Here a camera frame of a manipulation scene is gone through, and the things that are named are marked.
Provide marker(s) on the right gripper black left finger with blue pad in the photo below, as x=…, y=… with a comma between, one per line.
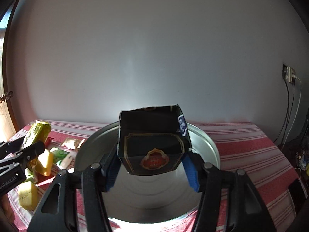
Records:
x=57, y=209

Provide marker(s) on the beige paper sachet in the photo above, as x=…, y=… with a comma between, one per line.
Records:
x=72, y=143

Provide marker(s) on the black tea packet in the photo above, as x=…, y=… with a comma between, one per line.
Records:
x=152, y=140

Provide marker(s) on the yellow sponge block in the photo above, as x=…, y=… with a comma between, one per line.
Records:
x=44, y=163

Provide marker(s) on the brown wooden door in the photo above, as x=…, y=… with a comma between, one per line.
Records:
x=9, y=124

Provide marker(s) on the yellow sponge lower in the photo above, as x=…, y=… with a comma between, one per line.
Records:
x=28, y=196

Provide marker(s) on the green yellow snack pack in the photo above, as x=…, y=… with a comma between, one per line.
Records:
x=39, y=131

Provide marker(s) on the round metal tin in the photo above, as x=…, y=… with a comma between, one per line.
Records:
x=139, y=199

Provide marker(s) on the green tissue pack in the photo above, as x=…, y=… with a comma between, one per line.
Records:
x=62, y=159

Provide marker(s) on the red striped bed cover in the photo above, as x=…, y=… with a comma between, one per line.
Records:
x=240, y=145

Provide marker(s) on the brass door handle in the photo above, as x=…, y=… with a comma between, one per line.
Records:
x=6, y=96

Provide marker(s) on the wall power socket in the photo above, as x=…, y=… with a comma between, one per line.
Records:
x=289, y=74

